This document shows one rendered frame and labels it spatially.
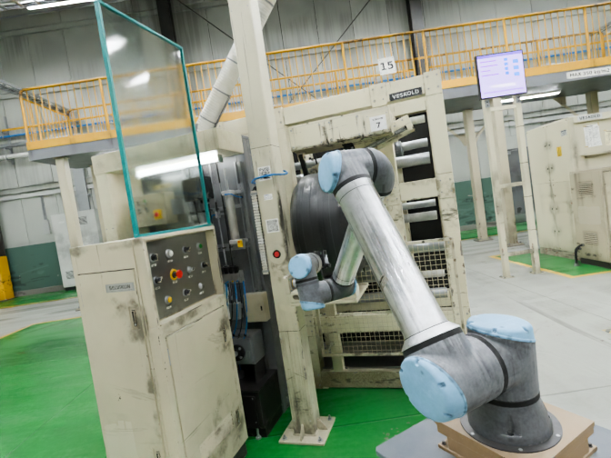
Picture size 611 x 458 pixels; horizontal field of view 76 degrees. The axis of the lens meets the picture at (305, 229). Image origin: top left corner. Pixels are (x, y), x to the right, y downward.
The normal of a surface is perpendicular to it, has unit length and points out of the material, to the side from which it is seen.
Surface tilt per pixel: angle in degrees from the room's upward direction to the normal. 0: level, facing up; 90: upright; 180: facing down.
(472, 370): 60
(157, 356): 90
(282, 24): 90
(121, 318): 90
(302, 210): 69
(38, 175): 90
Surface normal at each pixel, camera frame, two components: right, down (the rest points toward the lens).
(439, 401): -0.85, 0.24
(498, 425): -0.65, -0.18
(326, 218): -0.33, -0.07
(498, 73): 0.00, 0.05
